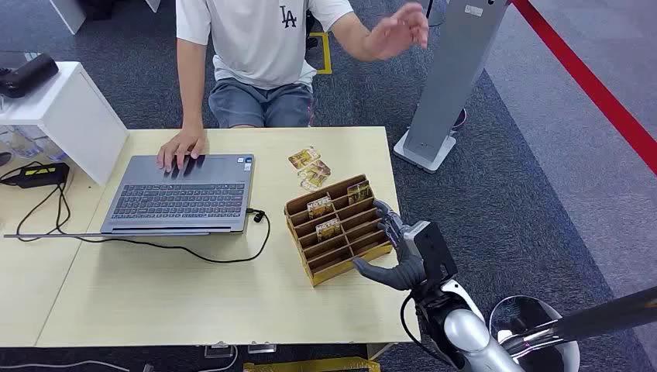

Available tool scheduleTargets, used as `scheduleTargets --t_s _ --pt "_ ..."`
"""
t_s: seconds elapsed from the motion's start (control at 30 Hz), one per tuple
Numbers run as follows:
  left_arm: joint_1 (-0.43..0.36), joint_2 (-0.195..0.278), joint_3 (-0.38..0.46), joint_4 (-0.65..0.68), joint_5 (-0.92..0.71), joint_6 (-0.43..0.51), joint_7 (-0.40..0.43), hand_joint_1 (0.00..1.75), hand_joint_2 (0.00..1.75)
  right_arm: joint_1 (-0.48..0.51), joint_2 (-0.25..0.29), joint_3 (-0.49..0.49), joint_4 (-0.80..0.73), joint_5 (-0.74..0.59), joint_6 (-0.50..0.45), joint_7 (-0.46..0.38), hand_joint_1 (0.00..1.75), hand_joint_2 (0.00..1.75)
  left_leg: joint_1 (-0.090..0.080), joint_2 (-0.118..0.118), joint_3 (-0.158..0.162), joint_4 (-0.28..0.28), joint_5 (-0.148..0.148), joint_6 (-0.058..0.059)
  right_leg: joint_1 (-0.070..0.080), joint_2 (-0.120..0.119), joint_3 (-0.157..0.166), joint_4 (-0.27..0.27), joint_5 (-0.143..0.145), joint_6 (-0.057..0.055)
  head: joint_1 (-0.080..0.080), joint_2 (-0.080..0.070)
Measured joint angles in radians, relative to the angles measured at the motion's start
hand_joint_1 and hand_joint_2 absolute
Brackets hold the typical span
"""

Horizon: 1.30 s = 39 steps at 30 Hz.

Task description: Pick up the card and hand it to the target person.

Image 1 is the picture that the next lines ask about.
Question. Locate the person's left hand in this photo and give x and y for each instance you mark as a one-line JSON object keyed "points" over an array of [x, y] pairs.
{"points": [[398, 33]]}

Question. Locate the metal table bracket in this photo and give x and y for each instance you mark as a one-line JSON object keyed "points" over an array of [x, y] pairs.
{"points": [[262, 348], [219, 351]]}

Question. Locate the person's left forearm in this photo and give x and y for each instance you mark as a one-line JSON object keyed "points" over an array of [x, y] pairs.
{"points": [[354, 36]]}

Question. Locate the black case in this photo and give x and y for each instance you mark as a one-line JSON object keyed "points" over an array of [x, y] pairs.
{"points": [[28, 77]]}

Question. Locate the red barrier belt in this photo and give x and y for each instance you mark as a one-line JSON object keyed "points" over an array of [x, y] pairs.
{"points": [[590, 84]]}

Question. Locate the chrome stanchion post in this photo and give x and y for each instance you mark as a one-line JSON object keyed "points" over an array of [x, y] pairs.
{"points": [[436, 13], [616, 313]]}

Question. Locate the wooden slotted card holder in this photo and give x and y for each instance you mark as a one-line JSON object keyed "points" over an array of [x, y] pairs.
{"points": [[349, 267]]}

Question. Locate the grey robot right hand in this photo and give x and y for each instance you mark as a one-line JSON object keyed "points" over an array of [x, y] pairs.
{"points": [[405, 277]]}

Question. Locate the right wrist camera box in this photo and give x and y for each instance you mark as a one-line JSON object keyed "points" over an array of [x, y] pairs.
{"points": [[433, 251]]}

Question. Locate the white box shelf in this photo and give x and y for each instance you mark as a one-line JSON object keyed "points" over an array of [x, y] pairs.
{"points": [[87, 133]]}

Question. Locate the yellow tape strip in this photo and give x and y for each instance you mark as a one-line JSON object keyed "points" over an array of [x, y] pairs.
{"points": [[308, 366]]}

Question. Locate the person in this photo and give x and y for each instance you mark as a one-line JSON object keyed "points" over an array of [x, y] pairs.
{"points": [[256, 41]]}

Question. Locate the hotel key card with arrow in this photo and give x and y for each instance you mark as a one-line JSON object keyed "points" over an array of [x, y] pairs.
{"points": [[359, 192]]}

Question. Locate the person's right hand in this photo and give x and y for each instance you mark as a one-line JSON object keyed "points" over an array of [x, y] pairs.
{"points": [[182, 146]]}

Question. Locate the grey kiosk stand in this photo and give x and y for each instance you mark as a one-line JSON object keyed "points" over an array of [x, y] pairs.
{"points": [[451, 77]]}

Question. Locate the clear plastic water bottle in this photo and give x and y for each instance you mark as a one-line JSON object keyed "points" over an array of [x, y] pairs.
{"points": [[20, 143], [51, 150]]}

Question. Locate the person's right forearm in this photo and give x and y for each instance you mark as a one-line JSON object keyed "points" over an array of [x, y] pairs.
{"points": [[191, 87]]}

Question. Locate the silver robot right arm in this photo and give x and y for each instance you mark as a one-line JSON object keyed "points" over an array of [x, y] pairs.
{"points": [[464, 328]]}

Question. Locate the black power adapter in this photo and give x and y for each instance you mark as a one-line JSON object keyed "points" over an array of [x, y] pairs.
{"points": [[38, 175]]}

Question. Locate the grey laptop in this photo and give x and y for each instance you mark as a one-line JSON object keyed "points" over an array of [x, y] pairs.
{"points": [[179, 200]]}

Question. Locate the white furniture panel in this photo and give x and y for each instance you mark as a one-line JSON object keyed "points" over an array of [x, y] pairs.
{"points": [[69, 13]]}

